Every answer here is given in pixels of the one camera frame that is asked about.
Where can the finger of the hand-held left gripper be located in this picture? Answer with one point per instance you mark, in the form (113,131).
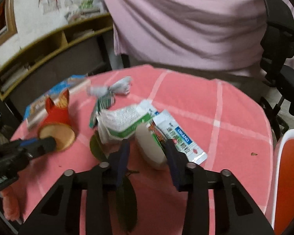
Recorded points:
(44,145)

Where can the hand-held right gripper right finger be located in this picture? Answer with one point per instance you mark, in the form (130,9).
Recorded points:
(172,159)

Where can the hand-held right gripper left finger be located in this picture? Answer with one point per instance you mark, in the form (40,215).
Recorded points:
(122,156)

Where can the white blue sachet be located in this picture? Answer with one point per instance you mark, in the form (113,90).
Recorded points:
(183,137)

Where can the red fox paper cup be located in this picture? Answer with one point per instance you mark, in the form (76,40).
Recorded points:
(56,117)

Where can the white orange basin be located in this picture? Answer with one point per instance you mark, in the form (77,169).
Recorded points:
(291,176)

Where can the person's left hand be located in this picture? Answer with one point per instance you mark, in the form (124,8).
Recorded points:
(11,203)

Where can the small dark green leaf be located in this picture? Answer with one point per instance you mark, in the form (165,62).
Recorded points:
(96,149)

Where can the red green sachet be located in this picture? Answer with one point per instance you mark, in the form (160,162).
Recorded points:
(156,133)

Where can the white green crumpled wrapper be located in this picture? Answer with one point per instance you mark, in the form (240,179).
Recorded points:
(120,122)

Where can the large dark green leaf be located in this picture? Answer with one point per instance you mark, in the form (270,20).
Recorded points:
(128,200)

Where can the blue printed box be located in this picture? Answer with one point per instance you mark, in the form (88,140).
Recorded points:
(56,90)

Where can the green foil packet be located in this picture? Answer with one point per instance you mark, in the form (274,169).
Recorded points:
(103,102)

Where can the pink checked tablecloth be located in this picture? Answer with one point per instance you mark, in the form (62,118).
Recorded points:
(198,107)

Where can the crumpled grey tissue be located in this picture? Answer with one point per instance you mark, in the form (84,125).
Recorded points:
(120,85)

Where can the books in shelf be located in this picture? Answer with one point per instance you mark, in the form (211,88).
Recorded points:
(13,76)

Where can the wooden shelf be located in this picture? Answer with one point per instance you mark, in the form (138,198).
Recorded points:
(56,39)

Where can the stack of papers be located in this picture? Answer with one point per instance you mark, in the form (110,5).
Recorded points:
(85,13)

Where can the hanging pink sheet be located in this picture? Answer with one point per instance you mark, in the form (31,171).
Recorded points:
(186,17)

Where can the black office chair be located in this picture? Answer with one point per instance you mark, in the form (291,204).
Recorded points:
(276,41)

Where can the wooden window frame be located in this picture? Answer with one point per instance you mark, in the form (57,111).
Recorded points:
(11,24)

